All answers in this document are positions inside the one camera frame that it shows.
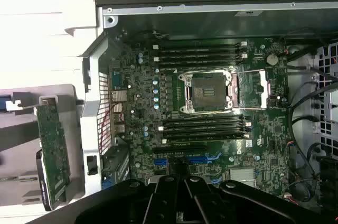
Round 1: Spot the silver chipset heat sink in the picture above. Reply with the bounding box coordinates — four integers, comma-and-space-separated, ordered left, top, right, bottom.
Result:
229, 167, 256, 185

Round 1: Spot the blue expansion slot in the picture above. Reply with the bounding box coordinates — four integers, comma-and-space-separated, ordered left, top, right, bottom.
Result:
154, 156, 212, 167

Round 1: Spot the black RAM slot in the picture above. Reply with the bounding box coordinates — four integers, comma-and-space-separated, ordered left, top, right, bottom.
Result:
152, 41, 248, 50
158, 60, 245, 67
155, 48, 245, 55
161, 118, 245, 126
154, 53, 249, 62
162, 130, 245, 137
157, 123, 252, 132

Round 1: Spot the black power connector bundle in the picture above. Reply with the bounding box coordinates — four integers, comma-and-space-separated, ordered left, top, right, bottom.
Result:
318, 156, 338, 205

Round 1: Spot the grey parts rack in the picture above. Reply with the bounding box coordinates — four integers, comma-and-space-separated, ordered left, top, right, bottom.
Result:
0, 83, 86, 217

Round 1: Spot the green motherboard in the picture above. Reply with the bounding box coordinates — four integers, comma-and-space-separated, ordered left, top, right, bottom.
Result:
108, 36, 290, 190

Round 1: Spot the CPU socket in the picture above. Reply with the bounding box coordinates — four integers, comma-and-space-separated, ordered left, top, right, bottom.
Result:
178, 70, 233, 115

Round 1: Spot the metal socket cover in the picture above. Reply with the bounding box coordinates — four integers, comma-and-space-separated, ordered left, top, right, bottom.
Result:
228, 68, 271, 110

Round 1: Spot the teal port block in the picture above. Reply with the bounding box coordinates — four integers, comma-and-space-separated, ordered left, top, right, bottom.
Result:
111, 70, 127, 90

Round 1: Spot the thin metal locking lever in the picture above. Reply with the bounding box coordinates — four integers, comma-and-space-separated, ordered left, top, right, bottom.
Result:
232, 65, 266, 74

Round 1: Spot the silver perforated disk bay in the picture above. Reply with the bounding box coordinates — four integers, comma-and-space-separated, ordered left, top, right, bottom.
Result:
315, 41, 338, 156

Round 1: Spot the silver coin battery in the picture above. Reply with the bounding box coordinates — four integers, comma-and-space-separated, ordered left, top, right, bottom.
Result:
266, 53, 278, 66

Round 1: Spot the open black PC case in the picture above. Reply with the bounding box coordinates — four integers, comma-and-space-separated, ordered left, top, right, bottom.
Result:
64, 0, 338, 209

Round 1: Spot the red black twisted wire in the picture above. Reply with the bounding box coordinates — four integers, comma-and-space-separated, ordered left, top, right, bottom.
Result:
101, 102, 123, 147

